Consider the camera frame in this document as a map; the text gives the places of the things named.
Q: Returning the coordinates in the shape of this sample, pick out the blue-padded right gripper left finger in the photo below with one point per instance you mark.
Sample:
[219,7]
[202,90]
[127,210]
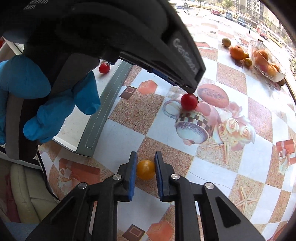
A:
[89,212]

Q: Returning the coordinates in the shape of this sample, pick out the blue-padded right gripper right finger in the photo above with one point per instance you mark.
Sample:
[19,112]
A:
[202,212]

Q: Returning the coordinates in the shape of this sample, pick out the red cherry tomato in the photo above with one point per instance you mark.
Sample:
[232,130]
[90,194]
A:
[104,68]

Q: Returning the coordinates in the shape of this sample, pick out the yellow cherry tomato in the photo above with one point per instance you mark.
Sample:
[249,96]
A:
[145,170]

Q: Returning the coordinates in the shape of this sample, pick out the red tomato with stem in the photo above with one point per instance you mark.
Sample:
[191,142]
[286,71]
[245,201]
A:
[189,102]

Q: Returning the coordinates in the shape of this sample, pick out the blue gloved hand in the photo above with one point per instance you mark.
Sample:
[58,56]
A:
[23,78]

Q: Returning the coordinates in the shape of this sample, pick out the grey-edged white tray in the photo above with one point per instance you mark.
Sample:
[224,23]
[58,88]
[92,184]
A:
[64,63]

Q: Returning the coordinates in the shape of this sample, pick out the green-brown fruit beside bowl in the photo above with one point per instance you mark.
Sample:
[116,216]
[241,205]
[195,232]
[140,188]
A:
[281,83]

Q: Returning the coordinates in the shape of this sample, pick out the green-brown fruit by orange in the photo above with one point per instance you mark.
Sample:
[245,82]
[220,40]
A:
[226,42]

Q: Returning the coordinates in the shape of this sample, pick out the clear glass fruit bowl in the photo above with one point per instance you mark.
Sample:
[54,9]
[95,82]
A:
[274,71]

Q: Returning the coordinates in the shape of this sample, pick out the large orange in bowl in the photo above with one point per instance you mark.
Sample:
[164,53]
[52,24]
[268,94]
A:
[261,57]

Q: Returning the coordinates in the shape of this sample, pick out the orange on table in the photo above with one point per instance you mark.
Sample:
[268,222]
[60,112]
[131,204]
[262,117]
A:
[237,52]

